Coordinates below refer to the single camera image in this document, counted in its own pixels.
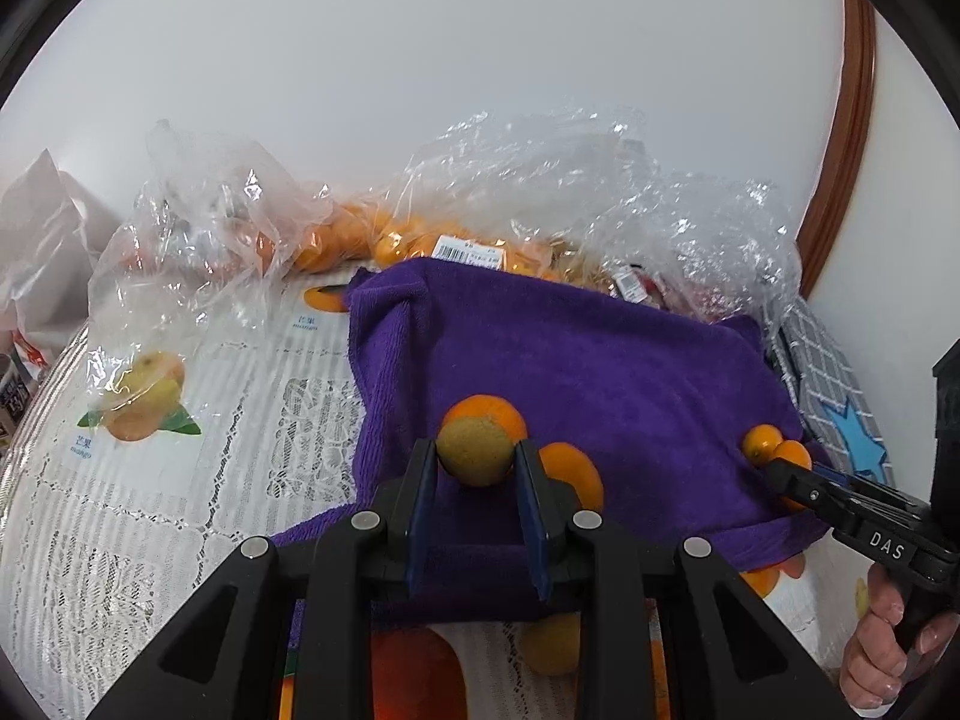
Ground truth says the brown wooden door frame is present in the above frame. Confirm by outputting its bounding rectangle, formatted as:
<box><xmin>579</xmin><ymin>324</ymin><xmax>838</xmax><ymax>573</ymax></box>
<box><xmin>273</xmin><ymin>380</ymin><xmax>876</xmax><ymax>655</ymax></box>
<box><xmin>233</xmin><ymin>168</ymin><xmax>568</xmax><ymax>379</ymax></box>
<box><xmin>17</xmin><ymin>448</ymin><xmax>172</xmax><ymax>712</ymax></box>
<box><xmin>795</xmin><ymin>0</ymin><xmax>878</xmax><ymax>301</ymax></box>

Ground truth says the grey checked cloth blue star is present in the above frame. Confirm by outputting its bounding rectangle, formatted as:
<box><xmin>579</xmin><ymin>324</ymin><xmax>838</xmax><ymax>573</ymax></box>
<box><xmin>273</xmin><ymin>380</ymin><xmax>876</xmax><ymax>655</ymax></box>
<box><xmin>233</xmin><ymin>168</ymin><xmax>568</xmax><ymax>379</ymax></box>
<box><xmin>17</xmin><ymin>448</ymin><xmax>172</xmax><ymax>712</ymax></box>
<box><xmin>765</xmin><ymin>296</ymin><xmax>897</xmax><ymax>488</ymax></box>

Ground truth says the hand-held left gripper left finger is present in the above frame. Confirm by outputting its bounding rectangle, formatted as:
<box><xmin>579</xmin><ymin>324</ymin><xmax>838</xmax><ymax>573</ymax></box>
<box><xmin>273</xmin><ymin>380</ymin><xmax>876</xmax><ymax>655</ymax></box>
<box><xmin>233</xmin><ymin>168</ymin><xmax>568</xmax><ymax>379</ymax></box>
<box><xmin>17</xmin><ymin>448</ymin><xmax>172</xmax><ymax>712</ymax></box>
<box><xmin>86</xmin><ymin>439</ymin><xmax>440</xmax><ymax>720</ymax></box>

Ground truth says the brown longan bunch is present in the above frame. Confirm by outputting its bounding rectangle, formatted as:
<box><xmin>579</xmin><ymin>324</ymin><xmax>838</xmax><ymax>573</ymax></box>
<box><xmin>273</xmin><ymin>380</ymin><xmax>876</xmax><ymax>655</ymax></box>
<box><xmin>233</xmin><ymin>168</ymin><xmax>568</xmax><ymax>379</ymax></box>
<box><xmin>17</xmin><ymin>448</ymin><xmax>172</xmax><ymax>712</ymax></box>
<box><xmin>510</xmin><ymin>236</ymin><xmax>623</xmax><ymax>293</ymax></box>

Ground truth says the purple towel covered tray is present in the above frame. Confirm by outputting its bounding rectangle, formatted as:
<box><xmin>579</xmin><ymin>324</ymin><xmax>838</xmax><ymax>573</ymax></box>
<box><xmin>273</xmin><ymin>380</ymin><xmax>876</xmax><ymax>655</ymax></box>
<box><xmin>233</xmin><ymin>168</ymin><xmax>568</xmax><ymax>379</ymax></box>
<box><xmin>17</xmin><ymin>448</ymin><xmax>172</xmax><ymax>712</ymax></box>
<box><xmin>270</xmin><ymin>259</ymin><xmax>833</xmax><ymax>623</ymax></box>

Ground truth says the person's right hand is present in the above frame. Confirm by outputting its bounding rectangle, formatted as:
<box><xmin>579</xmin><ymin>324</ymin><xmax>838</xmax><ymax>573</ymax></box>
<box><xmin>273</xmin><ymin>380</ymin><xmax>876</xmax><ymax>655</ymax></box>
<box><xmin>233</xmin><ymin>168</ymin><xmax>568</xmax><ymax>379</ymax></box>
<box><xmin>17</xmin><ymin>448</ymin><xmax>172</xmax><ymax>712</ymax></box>
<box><xmin>838</xmin><ymin>564</ymin><xmax>960</xmax><ymax>713</ymax></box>

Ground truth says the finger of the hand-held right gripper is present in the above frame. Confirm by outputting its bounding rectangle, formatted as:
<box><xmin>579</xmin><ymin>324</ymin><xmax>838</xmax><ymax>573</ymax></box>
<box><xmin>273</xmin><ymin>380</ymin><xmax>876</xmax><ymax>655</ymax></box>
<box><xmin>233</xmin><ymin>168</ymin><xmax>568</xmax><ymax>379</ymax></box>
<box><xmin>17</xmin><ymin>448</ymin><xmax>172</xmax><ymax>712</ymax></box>
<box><xmin>763</xmin><ymin>459</ymin><xmax>848</xmax><ymax>537</ymax></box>
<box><xmin>812</xmin><ymin>463</ymin><xmax>932</xmax><ymax>515</ymax></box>

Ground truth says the pile of bagged mandarins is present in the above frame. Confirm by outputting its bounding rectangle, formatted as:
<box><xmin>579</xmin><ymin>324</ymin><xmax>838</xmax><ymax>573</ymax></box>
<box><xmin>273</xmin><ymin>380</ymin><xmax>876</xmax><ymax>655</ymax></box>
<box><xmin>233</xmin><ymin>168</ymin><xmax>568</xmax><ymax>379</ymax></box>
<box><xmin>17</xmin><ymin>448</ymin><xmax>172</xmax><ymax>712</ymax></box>
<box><xmin>292</xmin><ymin>199</ymin><xmax>571</xmax><ymax>282</ymax></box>

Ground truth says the orange mandarin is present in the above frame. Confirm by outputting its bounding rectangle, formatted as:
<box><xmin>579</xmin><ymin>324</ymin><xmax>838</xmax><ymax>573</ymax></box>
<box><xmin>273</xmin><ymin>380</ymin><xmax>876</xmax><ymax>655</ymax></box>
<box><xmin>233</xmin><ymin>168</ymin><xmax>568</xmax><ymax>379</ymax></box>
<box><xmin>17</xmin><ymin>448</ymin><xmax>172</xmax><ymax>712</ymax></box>
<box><xmin>442</xmin><ymin>394</ymin><xmax>528</xmax><ymax>458</ymax></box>
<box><xmin>741</xmin><ymin>425</ymin><xmax>785</xmax><ymax>464</ymax></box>
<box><xmin>538</xmin><ymin>442</ymin><xmax>605</xmax><ymax>511</ymax></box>
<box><xmin>739</xmin><ymin>566</ymin><xmax>785</xmax><ymax>599</ymax></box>
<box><xmin>772</xmin><ymin>440</ymin><xmax>813</xmax><ymax>512</ymax></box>

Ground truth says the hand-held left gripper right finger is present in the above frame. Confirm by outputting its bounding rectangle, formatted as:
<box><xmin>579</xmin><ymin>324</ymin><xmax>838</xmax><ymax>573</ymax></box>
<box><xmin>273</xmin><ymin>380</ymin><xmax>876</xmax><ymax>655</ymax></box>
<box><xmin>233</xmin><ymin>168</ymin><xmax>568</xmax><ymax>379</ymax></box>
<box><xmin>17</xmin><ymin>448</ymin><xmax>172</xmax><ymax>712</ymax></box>
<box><xmin>514</xmin><ymin>439</ymin><xmax>863</xmax><ymax>720</ymax></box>

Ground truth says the small yellow-green fruit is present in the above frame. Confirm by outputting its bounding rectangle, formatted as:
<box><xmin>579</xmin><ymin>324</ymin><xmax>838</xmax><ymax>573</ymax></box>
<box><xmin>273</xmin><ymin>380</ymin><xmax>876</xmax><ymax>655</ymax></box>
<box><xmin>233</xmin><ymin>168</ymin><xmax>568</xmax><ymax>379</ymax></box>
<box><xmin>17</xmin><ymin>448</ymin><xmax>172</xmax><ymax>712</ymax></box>
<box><xmin>520</xmin><ymin>615</ymin><xmax>582</xmax><ymax>677</ymax></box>
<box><xmin>436</xmin><ymin>414</ymin><xmax>518</xmax><ymax>487</ymax></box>

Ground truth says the white plastic bag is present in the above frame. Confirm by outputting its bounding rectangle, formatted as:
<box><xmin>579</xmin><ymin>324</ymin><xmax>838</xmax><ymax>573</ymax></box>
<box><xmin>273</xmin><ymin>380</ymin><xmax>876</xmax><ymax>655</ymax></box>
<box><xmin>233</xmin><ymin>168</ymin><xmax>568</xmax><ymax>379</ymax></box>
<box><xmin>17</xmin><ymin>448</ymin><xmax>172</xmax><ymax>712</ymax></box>
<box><xmin>0</xmin><ymin>150</ymin><xmax>125</xmax><ymax>361</ymax></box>

